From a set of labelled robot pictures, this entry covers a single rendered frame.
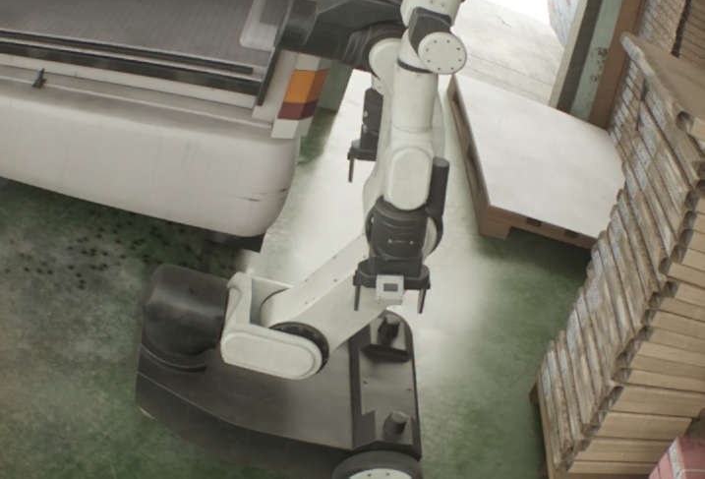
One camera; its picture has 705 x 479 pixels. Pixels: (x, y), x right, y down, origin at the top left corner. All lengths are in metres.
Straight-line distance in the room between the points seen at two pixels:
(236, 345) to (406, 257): 0.46
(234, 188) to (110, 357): 0.52
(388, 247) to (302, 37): 0.39
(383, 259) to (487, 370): 1.05
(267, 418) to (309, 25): 0.81
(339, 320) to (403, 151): 0.54
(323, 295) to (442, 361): 0.75
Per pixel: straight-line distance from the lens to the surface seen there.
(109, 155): 2.33
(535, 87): 4.93
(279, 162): 2.34
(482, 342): 2.91
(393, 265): 1.83
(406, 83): 1.66
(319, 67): 2.30
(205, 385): 2.18
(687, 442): 2.09
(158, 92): 2.42
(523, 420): 2.69
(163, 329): 2.16
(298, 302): 2.15
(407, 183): 1.71
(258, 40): 2.49
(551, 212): 3.50
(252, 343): 2.11
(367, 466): 2.10
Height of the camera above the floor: 1.58
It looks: 30 degrees down
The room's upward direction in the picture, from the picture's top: 19 degrees clockwise
